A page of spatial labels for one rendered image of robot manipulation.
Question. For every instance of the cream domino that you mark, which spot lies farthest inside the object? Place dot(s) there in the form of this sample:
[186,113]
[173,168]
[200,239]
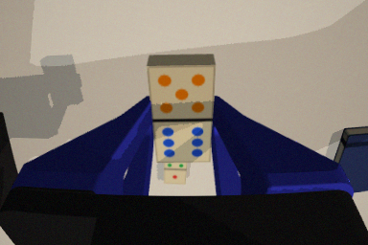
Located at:
[175,173]
[182,92]

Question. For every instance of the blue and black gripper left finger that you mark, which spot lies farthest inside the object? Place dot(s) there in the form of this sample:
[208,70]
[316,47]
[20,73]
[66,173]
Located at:
[98,159]

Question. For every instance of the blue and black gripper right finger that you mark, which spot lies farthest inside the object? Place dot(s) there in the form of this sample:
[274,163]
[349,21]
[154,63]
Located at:
[267,161]

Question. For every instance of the dark blue notebook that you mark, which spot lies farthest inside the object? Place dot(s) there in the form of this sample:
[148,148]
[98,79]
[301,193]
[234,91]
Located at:
[352,154]

